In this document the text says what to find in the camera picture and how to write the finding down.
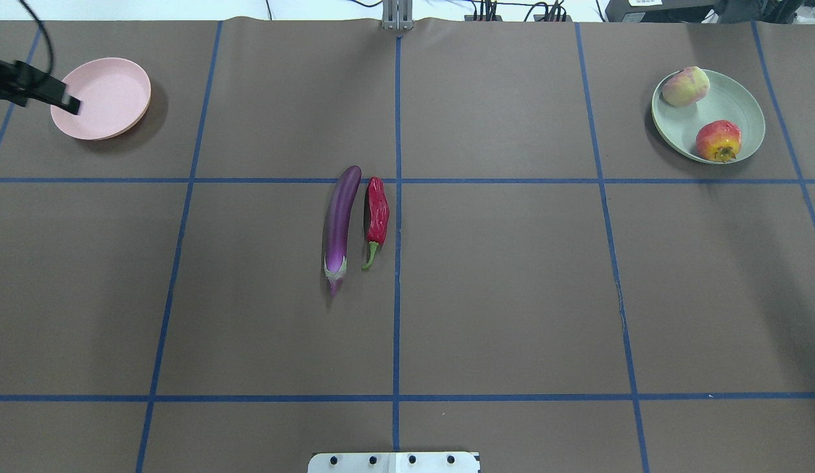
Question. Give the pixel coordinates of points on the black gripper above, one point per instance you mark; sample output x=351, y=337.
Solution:
x=44, y=90

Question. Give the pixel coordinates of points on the purple eggplant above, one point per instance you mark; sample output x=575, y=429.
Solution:
x=338, y=218

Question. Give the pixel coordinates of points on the red chili pepper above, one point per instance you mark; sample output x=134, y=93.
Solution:
x=376, y=217

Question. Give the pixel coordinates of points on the peach fruit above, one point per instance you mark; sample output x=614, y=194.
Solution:
x=686, y=87

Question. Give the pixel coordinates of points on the red pomegranate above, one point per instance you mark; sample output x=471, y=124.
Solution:
x=719, y=141

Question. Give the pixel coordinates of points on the pink plate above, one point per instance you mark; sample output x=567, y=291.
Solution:
x=114, y=94

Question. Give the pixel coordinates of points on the green plate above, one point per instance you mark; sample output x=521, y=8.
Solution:
x=726, y=100

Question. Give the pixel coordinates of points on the aluminium frame post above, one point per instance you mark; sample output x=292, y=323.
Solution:
x=397, y=15

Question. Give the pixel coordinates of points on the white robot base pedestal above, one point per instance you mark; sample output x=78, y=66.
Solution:
x=423, y=461

